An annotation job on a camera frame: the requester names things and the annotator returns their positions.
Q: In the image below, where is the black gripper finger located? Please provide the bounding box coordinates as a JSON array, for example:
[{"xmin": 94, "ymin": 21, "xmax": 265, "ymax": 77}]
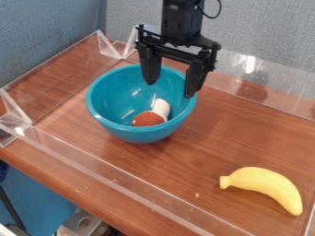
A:
[
  {"xmin": 184, "ymin": 60, "xmax": 208, "ymax": 98},
  {"xmin": 136, "ymin": 43, "xmax": 161, "ymax": 85}
]

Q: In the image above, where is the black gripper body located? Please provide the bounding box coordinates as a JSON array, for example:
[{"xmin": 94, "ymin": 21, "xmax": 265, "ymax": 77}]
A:
[{"xmin": 134, "ymin": 0, "xmax": 221, "ymax": 72}]

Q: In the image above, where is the brown white toy mushroom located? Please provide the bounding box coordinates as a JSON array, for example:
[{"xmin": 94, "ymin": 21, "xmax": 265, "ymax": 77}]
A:
[{"xmin": 132, "ymin": 99, "xmax": 170, "ymax": 126}]

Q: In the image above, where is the blue bowl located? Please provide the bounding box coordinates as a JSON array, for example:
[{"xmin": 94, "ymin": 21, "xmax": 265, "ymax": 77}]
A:
[{"xmin": 85, "ymin": 64, "xmax": 197, "ymax": 144}]

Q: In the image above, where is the yellow toy banana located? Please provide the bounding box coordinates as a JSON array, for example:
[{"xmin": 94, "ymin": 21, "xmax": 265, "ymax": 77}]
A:
[{"xmin": 218, "ymin": 167, "xmax": 302, "ymax": 216}]

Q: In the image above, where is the clear acrylic barrier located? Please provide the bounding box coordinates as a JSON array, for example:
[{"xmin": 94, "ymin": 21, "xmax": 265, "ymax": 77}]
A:
[{"xmin": 0, "ymin": 32, "xmax": 315, "ymax": 236}]

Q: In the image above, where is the black cable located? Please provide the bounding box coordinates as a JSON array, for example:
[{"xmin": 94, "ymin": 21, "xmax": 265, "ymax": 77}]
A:
[{"xmin": 197, "ymin": 0, "xmax": 222, "ymax": 20}]

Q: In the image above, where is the grey metal bracket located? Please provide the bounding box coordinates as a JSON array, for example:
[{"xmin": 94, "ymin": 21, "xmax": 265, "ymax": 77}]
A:
[{"xmin": 54, "ymin": 208, "xmax": 109, "ymax": 236}]

